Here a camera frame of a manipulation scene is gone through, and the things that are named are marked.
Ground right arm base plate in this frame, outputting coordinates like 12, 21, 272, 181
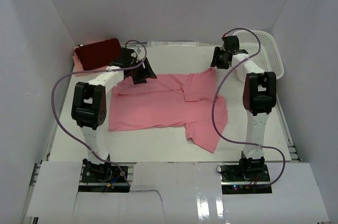
215, 163, 272, 195

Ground peach folded t-shirt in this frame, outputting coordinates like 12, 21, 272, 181
72, 54, 111, 77

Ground dark red folded t-shirt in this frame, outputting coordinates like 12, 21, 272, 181
74, 38, 121, 71

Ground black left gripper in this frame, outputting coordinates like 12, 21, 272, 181
129, 57, 157, 85

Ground white front cover board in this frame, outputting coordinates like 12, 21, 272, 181
26, 161, 330, 223

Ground white paper sheet at wall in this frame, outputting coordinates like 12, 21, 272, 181
147, 41, 199, 47

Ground pink t-shirt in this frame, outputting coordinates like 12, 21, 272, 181
108, 68, 228, 153

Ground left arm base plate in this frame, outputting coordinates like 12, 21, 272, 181
78, 165, 130, 193

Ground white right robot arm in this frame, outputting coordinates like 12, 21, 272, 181
211, 35, 277, 184

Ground white perforated plastic basket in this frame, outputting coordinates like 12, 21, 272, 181
233, 30, 284, 79

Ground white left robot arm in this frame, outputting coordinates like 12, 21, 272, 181
71, 48, 157, 181

